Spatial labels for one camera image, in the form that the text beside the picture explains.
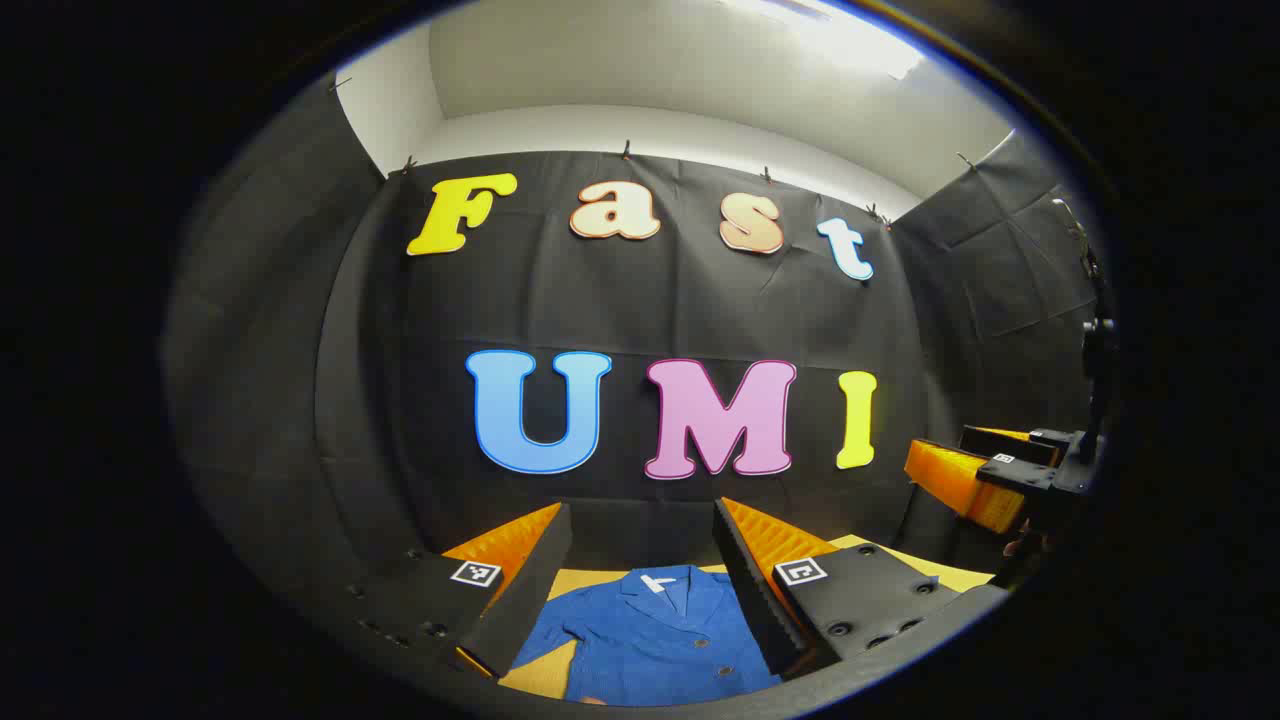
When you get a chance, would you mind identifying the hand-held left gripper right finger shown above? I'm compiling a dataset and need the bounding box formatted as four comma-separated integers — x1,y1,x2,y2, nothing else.
712,497,966,681

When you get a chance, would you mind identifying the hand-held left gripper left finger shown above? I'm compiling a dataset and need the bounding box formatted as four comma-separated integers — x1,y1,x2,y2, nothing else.
345,502,574,681

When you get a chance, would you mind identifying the blue button shirt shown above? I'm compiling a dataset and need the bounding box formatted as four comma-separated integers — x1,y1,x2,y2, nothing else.
510,565,786,708

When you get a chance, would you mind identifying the black backdrop cloth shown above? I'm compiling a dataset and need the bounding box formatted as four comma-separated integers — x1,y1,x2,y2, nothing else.
165,75,1106,601

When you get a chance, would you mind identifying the row of cloth clips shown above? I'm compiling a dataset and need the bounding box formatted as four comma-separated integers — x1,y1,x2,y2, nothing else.
330,75,976,226

